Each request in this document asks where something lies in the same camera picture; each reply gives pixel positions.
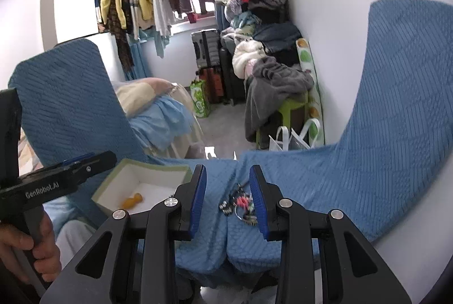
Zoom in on green plastic stool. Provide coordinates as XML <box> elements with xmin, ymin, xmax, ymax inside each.
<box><xmin>255</xmin><ymin>97</ymin><xmax>309</xmax><ymax>149</ymax></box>

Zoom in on dark plaid scarf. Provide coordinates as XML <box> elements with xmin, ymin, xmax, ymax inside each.
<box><xmin>107</xmin><ymin>0</ymin><xmax>135</xmax><ymax>74</ymax></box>

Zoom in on green shopping bag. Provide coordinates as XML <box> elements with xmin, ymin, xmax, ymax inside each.
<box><xmin>190</xmin><ymin>79</ymin><xmax>211</xmax><ymax>119</ymax></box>

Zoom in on pink tassel hairpin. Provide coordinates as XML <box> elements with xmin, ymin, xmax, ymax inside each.
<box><xmin>235</xmin><ymin>184</ymin><xmax>255</xmax><ymax>212</ymax></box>

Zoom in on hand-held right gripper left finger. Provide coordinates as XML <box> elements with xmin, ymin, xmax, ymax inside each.
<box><xmin>40</xmin><ymin>164</ymin><xmax>208</xmax><ymax>304</ymax></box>

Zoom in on light blue bedding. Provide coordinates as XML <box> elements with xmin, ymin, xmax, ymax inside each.
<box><xmin>125</xmin><ymin>97</ymin><xmax>205</xmax><ymax>160</ymax></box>

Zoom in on white wardrobe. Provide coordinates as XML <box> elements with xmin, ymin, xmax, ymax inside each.
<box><xmin>40</xmin><ymin>0</ymin><xmax>100</xmax><ymax>44</ymax></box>

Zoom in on white box with green rim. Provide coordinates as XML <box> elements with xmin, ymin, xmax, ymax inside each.
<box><xmin>91</xmin><ymin>159</ymin><xmax>193</xmax><ymax>220</ymax></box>

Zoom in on white hanging shirt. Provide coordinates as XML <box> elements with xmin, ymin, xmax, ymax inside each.
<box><xmin>149</xmin><ymin>0</ymin><xmax>176</xmax><ymax>59</ymax></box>

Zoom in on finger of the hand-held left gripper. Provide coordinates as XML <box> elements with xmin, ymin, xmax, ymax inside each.
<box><xmin>72</xmin><ymin>151</ymin><xmax>117</xmax><ymax>183</ymax></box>
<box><xmin>62</xmin><ymin>153</ymin><xmax>98</xmax><ymax>168</ymax></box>

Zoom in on red suitcase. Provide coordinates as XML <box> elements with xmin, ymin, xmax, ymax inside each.
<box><xmin>198</xmin><ymin>67</ymin><xmax>226</xmax><ymax>105</ymax></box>

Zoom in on person's left hand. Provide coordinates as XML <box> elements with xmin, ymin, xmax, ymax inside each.
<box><xmin>0</xmin><ymin>222</ymin><xmax>61</xmax><ymax>284</ymax></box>

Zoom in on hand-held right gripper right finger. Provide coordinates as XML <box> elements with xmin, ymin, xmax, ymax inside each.
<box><xmin>249</xmin><ymin>164</ymin><xmax>413</xmax><ymax>304</ymax></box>

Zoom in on black suitcase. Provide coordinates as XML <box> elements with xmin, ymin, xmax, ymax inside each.
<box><xmin>219</xmin><ymin>47</ymin><xmax>247</xmax><ymax>105</ymax></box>

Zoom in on white tote bag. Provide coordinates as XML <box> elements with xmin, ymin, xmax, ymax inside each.
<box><xmin>268</xmin><ymin>118</ymin><xmax>325</xmax><ymax>152</ymax></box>

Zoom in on grey suitcase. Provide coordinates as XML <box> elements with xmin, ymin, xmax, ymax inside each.
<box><xmin>191</xmin><ymin>30</ymin><xmax>222</xmax><ymax>70</ymax></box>

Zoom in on grey fleece robe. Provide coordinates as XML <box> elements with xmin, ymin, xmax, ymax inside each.
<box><xmin>244</xmin><ymin>58</ymin><xmax>315</xmax><ymax>144</ymax></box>

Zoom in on beige pillow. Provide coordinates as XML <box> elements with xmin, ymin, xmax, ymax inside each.
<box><xmin>115</xmin><ymin>78</ymin><xmax>178</xmax><ymax>119</ymax></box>

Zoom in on person's light pajama trousers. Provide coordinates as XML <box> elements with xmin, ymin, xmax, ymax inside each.
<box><xmin>42</xmin><ymin>200</ymin><xmax>101</xmax><ymax>267</ymax></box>

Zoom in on fruit print ironing board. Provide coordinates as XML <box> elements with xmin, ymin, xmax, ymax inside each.
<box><xmin>295</xmin><ymin>38</ymin><xmax>325</xmax><ymax>146</ymax></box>

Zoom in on blue textured blanket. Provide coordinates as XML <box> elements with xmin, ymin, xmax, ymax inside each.
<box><xmin>9</xmin><ymin>0</ymin><xmax>453</xmax><ymax>276</ymax></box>

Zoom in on orange plastic trinket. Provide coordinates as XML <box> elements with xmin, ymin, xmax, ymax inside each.
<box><xmin>118</xmin><ymin>193</ymin><xmax>144</xmax><ymax>211</ymax></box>

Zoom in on pile of clothes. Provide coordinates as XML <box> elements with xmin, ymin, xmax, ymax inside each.
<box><xmin>221</xmin><ymin>0</ymin><xmax>313</xmax><ymax>78</ymax></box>

